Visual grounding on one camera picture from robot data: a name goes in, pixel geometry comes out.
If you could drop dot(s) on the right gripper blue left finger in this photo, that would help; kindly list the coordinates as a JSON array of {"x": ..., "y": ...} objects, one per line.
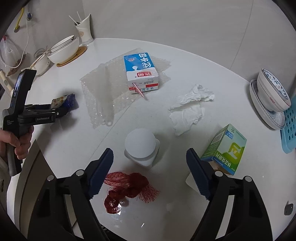
[{"x": 98, "y": 170}]

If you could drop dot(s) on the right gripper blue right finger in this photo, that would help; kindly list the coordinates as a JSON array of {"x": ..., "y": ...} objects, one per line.
[{"x": 200, "y": 171}]

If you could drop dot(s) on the green white medicine box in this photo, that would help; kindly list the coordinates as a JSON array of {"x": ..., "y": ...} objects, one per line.
[{"x": 226, "y": 149}]

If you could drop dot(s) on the red mesh net bag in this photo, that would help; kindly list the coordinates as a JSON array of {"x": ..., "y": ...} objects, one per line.
[{"x": 123, "y": 185}]

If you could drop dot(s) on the white plastic pill bottle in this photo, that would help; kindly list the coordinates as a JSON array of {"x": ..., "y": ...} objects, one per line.
[{"x": 141, "y": 146}]

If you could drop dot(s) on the blue bread snack wrapper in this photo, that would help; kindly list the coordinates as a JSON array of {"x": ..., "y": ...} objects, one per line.
[{"x": 66, "y": 101}]

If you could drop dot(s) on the white tissue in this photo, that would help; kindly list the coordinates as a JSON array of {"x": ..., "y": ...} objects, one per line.
[{"x": 187, "y": 110}]

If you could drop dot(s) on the clear bubble wrap sheet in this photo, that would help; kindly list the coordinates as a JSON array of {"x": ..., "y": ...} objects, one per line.
[{"x": 106, "y": 90}]

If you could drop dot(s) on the blue white milk carton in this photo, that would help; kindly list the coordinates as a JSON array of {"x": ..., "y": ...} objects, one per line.
[{"x": 141, "y": 73}]

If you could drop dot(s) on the person's left hand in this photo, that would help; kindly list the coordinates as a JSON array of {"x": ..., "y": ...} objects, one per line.
[{"x": 21, "y": 144}]

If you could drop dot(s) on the wooden pestle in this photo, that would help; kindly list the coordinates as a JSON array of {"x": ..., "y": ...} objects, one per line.
[{"x": 10, "y": 89}]

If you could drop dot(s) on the white bowl with chopsticks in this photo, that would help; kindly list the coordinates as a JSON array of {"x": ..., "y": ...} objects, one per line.
[{"x": 41, "y": 63}]

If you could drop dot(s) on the clear plastic food bag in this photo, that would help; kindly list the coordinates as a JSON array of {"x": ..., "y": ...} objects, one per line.
[{"x": 11, "y": 57}]

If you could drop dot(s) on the stacked white bowls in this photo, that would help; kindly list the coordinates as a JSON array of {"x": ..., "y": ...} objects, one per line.
[{"x": 65, "y": 53}]

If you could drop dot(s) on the pink drinking straw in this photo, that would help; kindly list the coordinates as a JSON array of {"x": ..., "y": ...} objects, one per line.
[{"x": 139, "y": 91}]

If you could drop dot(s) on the round wooden coaster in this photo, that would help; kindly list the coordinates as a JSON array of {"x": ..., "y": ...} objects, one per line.
[{"x": 81, "y": 50}]

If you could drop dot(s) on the blue plastic utensil holder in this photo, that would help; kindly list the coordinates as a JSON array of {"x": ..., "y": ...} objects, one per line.
[{"x": 288, "y": 133}]

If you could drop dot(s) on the blue patterned bowl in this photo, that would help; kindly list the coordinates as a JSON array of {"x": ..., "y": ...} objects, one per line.
[{"x": 271, "y": 93}]

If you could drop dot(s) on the white cup with straws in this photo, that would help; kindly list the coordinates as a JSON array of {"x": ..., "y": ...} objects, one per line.
[{"x": 83, "y": 28}]

